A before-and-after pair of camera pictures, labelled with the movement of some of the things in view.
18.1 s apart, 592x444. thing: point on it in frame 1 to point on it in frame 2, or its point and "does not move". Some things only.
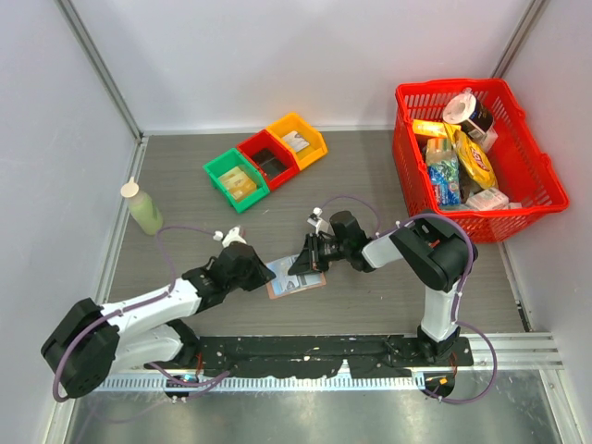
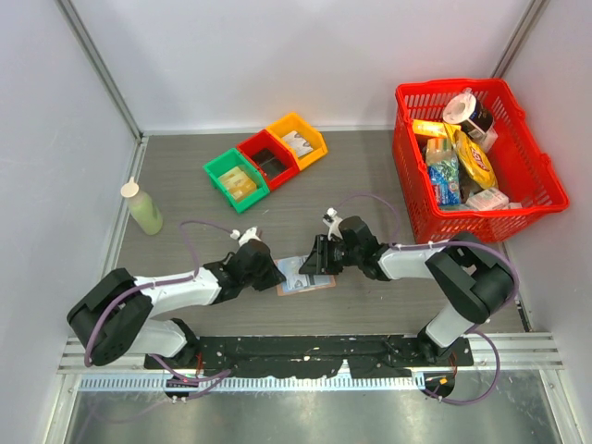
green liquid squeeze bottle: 142,209 does not move
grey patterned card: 280,268 to 301,145
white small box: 487,200 does not move
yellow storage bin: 302,138 does not move
